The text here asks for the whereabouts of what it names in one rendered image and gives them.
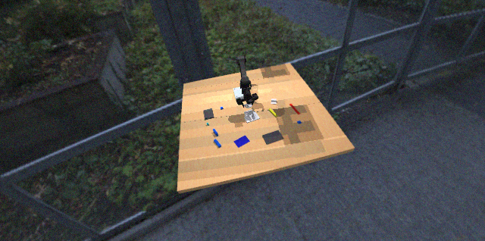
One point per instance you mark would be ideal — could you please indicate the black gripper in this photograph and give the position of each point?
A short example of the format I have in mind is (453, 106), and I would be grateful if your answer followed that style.
(240, 101)

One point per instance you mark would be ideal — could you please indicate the blue flat square pad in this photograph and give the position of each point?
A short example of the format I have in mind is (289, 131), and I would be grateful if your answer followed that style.
(241, 141)

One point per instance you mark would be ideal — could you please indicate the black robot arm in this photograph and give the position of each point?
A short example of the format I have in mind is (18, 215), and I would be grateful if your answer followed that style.
(244, 82)

